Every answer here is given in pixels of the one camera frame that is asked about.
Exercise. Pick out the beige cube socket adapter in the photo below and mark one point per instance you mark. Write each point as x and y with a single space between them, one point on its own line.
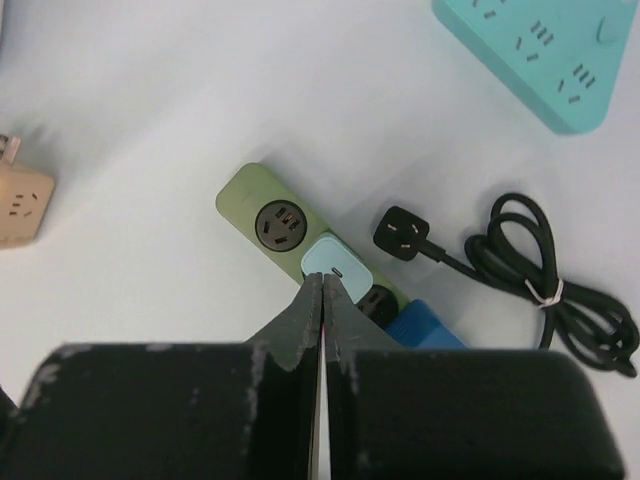
25 195

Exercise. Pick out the green power strip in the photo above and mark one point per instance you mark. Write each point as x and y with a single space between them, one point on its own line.
283 227

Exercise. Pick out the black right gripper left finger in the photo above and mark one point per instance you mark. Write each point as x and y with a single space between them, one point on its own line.
245 410

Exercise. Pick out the teal mountain-shaped power strip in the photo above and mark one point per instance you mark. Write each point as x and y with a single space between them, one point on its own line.
561 59

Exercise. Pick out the light blue plug charger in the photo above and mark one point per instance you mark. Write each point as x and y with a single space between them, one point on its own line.
329 255

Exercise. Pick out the blue cube socket adapter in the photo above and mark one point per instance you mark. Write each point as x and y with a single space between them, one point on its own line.
418 327

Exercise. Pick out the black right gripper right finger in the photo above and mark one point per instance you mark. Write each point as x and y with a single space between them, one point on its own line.
400 413

